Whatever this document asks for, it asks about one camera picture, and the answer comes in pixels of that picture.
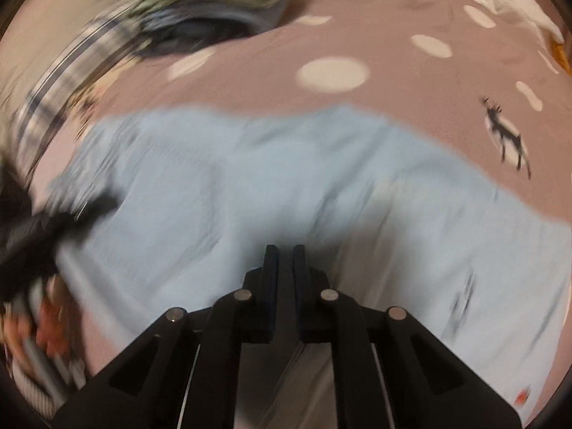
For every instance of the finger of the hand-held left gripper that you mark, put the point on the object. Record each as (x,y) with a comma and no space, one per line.
(85,214)

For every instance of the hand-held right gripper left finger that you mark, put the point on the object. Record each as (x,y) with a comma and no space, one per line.
(270,272)

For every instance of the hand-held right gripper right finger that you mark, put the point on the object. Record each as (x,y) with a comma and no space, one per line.
(300,272)

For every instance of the light blue strawberry pants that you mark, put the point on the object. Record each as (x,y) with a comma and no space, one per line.
(268,178)

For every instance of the plaid blue white cloth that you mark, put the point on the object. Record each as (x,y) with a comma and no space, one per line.
(67,85)

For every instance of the dark folded jeans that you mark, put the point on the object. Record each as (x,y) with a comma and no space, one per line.
(196,35)

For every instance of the pink polka dot blanket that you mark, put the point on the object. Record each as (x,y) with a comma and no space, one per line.
(335,31)

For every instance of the blue folded jeans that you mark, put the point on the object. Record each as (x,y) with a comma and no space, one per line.
(250,15)

